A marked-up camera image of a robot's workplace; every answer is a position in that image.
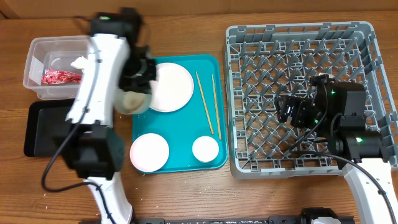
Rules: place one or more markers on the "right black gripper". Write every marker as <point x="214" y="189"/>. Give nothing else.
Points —
<point x="300" y="106"/>

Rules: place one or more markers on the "wooden chopstick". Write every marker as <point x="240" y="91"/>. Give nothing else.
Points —
<point x="216" y="108"/>
<point x="204" y="103"/>

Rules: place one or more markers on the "left wooden chopstick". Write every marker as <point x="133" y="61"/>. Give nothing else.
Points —
<point x="204" y="103"/>

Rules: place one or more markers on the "clear plastic bin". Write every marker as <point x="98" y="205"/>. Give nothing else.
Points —
<point x="53" y="53"/>

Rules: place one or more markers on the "crumpled white tissue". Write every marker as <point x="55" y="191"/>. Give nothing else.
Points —
<point x="80" y="63"/>

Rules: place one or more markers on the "small white bowl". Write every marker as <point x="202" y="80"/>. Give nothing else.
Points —
<point x="205" y="149"/>

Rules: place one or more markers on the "white paper cup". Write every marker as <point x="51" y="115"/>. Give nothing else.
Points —
<point x="130" y="102"/>

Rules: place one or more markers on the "right wooden chopstick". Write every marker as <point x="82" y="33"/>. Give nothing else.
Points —
<point x="216" y="108"/>

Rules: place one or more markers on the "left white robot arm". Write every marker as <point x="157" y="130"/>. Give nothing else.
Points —
<point x="117" y="77"/>

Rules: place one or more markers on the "black tray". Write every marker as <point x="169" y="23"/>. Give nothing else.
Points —
<point x="42" y="121"/>

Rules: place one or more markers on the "large white plate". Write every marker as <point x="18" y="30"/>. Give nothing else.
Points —
<point x="172" y="88"/>

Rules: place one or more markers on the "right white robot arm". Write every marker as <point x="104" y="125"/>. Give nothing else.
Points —
<point x="336" y="127"/>

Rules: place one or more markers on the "red wrapper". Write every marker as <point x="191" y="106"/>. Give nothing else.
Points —
<point x="58" y="77"/>

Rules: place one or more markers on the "teal plastic tray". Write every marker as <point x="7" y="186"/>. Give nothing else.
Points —
<point x="182" y="127"/>

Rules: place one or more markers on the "small pink plate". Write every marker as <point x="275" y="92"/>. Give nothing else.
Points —
<point x="149" y="152"/>

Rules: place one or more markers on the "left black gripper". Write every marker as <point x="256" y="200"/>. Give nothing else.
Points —
<point x="143" y="85"/>

